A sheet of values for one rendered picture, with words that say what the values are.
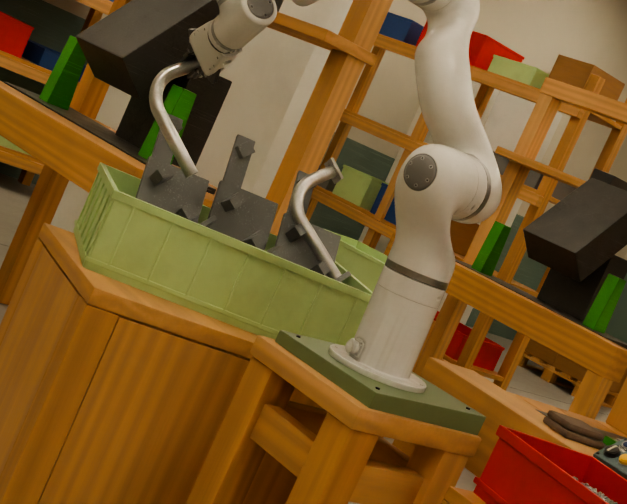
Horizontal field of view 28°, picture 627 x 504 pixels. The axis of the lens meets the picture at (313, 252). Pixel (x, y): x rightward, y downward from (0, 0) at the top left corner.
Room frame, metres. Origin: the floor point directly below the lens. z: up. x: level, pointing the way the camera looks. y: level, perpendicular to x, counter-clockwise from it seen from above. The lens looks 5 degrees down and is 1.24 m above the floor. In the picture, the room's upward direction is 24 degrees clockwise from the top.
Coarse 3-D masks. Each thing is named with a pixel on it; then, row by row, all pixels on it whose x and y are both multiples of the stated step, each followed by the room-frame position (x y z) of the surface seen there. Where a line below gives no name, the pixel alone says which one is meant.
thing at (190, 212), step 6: (162, 168) 2.75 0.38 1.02; (168, 168) 2.80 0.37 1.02; (156, 174) 2.75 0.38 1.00; (162, 174) 2.74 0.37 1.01; (168, 174) 2.75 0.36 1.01; (174, 174) 2.80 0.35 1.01; (156, 180) 2.77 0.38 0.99; (162, 180) 2.76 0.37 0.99; (192, 204) 2.79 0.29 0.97; (180, 210) 2.75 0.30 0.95; (186, 210) 2.74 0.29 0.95; (192, 210) 2.79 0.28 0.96; (186, 216) 2.74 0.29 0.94; (192, 216) 2.74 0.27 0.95
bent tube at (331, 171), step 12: (324, 168) 2.95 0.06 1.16; (336, 168) 2.95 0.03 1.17; (300, 180) 2.92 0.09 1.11; (312, 180) 2.92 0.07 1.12; (324, 180) 2.94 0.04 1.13; (336, 180) 2.97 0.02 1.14; (300, 192) 2.89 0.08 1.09; (300, 204) 2.88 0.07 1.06; (300, 216) 2.87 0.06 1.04; (312, 228) 2.87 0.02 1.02; (312, 240) 2.86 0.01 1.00; (324, 252) 2.86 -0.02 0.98; (336, 276) 2.86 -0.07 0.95
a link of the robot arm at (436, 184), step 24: (432, 144) 2.19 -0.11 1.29; (408, 168) 2.17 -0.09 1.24; (432, 168) 2.14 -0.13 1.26; (456, 168) 2.15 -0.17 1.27; (480, 168) 2.23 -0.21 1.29; (408, 192) 2.17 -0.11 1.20; (432, 192) 2.14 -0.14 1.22; (456, 192) 2.15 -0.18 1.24; (480, 192) 2.21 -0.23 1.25; (408, 216) 2.19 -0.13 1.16; (432, 216) 2.16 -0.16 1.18; (456, 216) 2.23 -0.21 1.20; (408, 240) 2.21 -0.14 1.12; (432, 240) 2.18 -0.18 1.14; (408, 264) 2.20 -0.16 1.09; (432, 264) 2.20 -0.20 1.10
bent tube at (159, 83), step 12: (192, 60) 2.80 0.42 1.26; (168, 72) 2.76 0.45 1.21; (180, 72) 2.78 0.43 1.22; (156, 84) 2.74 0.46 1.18; (156, 96) 2.73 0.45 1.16; (156, 108) 2.72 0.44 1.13; (156, 120) 2.73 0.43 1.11; (168, 120) 2.73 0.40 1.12; (168, 132) 2.72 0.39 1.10; (168, 144) 2.73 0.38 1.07; (180, 144) 2.72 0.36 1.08; (180, 156) 2.72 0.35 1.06; (192, 168) 2.72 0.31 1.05
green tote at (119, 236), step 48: (96, 192) 2.76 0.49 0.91; (96, 240) 2.49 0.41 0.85; (144, 240) 2.52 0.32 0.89; (192, 240) 2.54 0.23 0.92; (144, 288) 2.53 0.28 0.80; (192, 288) 2.56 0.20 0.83; (240, 288) 2.58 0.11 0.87; (288, 288) 2.61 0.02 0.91; (336, 288) 2.63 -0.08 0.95; (336, 336) 2.65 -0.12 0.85
